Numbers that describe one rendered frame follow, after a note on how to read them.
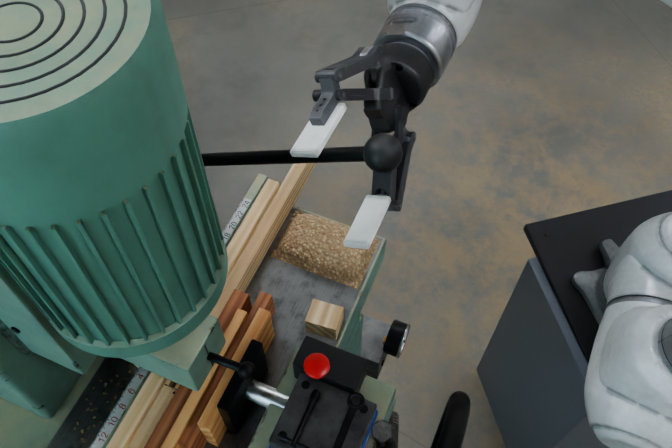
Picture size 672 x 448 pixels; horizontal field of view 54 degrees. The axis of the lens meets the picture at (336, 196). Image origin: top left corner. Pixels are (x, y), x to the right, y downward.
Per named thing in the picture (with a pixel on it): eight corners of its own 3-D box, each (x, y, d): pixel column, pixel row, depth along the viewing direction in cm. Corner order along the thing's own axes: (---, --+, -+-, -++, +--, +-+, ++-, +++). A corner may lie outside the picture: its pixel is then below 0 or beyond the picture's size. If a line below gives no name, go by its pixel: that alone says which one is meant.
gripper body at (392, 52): (387, 94, 82) (359, 147, 77) (364, 38, 76) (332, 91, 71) (443, 92, 78) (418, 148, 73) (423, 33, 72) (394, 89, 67)
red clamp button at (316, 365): (323, 384, 75) (323, 381, 74) (299, 374, 76) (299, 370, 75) (333, 360, 76) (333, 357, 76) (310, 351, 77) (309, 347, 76)
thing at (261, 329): (218, 447, 82) (208, 429, 76) (207, 441, 82) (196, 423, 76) (275, 335, 90) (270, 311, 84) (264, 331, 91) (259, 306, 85)
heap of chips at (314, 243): (358, 289, 95) (358, 277, 92) (270, 256, 98) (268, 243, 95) (380, 240, 99) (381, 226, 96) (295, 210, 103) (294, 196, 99)
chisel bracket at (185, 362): (201, 397, 79) (188, 371, 72) (102, 354, 82) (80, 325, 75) (230, 343, 83) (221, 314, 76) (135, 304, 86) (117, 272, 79)
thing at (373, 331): (378, 380, 124) (380, 364, 117) (318, 356, 126) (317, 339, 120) (393, 341, 128) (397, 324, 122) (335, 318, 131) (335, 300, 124)
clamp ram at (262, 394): (280, 453, 81) (274, 432, 74) (226, 429, 83) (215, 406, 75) (310, 387, 86) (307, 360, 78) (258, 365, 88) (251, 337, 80)
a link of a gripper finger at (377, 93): (399, 101, 72) (399, 88, 72) (346, 100, 63) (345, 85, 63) (368, 101, 74) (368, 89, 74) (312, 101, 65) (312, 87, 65)
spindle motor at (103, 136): (168, 390, 58) (39, 175, 33) (6, 318, 62) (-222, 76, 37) (259, 233, 67) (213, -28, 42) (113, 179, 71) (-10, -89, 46)
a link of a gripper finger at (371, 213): (366, 194, 74) (368, 198, 75) (342, 243, 70) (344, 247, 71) (390, 195, 73) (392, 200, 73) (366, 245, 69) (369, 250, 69)
